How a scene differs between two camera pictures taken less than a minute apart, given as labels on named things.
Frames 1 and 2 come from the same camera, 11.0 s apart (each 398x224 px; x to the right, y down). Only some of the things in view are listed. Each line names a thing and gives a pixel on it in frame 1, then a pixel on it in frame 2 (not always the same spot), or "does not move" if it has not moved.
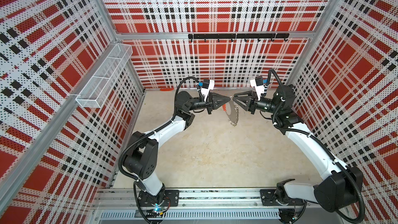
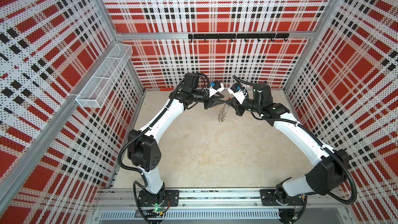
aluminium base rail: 115,206 does not move
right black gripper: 251,102 does not move
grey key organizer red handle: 232,111 -> 222,114
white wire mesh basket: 101,84 does not move
